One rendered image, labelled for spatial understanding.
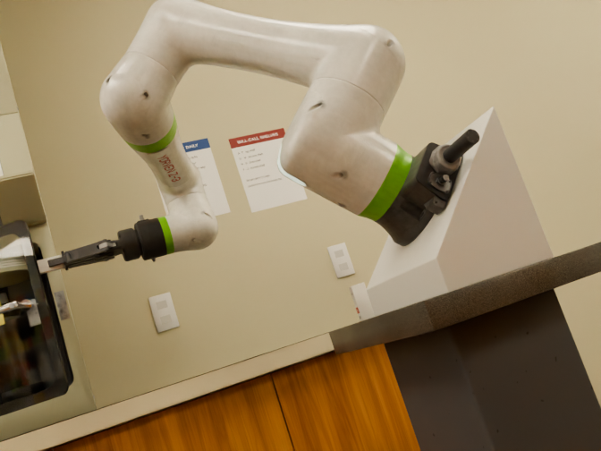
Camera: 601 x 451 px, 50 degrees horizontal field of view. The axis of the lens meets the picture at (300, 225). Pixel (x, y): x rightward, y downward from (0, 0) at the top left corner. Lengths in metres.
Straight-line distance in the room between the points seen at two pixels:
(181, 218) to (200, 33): 0.51
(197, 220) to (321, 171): 0.63
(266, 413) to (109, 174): 1.09
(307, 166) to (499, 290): 0.33
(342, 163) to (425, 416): 0.41
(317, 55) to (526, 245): 0.44
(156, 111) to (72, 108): 1.08
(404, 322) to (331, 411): 0.61
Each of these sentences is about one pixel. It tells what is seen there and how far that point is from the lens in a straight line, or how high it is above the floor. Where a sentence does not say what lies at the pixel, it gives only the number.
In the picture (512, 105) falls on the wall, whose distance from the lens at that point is 2.83.
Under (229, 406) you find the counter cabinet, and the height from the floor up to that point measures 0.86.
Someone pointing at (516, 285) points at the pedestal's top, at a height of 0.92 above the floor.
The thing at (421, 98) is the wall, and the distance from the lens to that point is 2.62.
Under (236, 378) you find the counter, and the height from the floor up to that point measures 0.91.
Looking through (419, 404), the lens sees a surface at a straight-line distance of 1.05.
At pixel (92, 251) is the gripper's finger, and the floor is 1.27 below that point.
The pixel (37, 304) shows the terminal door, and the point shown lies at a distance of 1.53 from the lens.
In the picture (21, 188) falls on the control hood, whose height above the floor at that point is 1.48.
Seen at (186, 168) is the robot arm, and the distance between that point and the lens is 1.52.
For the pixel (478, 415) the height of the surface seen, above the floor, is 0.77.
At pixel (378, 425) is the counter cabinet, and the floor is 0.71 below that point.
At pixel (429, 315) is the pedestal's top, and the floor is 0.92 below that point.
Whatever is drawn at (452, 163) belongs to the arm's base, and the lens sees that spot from 0.96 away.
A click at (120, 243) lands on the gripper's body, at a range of 1.54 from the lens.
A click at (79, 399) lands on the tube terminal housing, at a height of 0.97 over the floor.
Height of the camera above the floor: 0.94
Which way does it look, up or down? 10 degrees up
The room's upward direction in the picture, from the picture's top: 18 degrees counter-clockwise
